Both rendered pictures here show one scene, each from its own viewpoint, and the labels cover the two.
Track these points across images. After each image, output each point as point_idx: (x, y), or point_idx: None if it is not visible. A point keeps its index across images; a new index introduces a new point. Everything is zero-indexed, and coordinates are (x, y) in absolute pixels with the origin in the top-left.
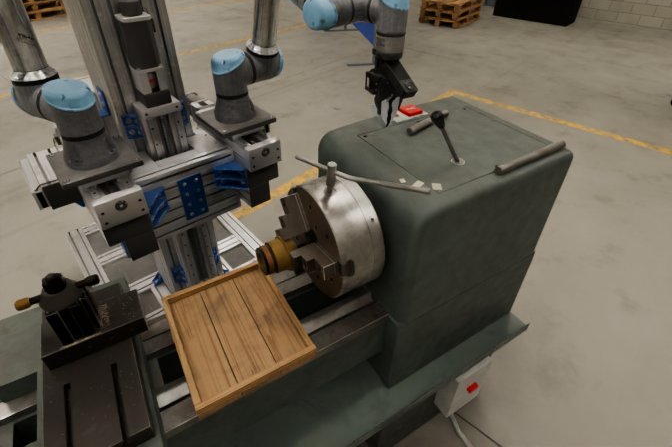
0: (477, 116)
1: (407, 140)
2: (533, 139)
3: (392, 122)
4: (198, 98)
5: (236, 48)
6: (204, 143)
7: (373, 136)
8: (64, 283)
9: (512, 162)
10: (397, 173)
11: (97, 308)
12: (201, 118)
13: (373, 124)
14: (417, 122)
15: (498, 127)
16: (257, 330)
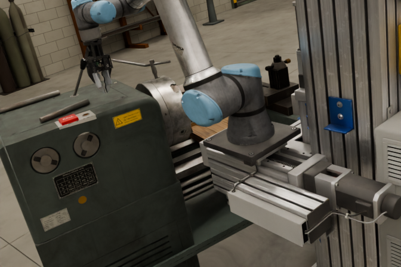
0: (14, 127)
1: (93, 100)
2: (3, 117)
3: (93, 109)
4: (349, 180)
5: (231, 69)
6: (287, 146)
7: (116, 98)
8: (273, 61)
9: (47, 93)
10: (115, 84)
11: (276, 88)
12: (287, 125)
13: (110, 105)
14: (72, 113)
15: (13, 121)
16: (211, 129)
